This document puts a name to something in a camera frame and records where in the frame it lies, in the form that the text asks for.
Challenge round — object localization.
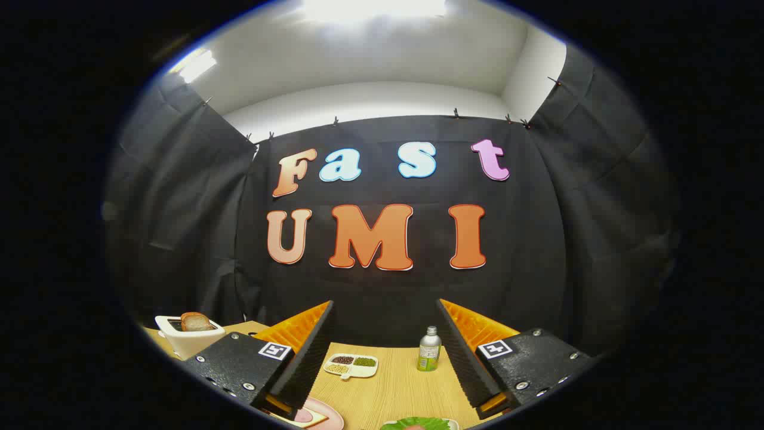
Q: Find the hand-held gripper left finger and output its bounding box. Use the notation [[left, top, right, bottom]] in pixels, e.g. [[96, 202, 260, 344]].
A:
[[182, 300, 335, 420]]

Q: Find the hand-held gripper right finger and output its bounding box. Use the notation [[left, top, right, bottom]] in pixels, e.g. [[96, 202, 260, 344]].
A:
[[436, 299, 597, 420]]

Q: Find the green lettuce leaf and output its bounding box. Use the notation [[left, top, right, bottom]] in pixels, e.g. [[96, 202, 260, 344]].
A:
[[381, 417, 451, 430]]

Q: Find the toasted bread slice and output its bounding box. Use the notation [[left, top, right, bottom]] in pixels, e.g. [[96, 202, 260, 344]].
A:
[[181, 312, 215, 332]]

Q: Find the green label silver bottle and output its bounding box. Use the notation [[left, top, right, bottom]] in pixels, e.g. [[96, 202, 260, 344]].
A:
[[417, 326, 442, 372]]

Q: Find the white divided dish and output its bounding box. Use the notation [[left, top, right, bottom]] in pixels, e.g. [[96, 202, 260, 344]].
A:
[[324, 352, 379, 381]]

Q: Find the pink round plate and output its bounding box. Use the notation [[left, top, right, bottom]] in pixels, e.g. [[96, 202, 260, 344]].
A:
[[297, 397, 345, 430]]

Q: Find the square white bread slice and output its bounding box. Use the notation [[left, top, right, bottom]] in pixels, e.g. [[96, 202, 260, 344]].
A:
[[272, 409, 329, 429]]

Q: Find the white toaster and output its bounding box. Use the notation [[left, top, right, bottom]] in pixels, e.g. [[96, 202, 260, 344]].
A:
[[155, 314, 226, 361]]

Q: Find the ceiling light panel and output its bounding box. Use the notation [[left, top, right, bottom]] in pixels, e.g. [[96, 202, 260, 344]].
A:
[[301, 0, 448, 22], [170, 49, 217, 83]]

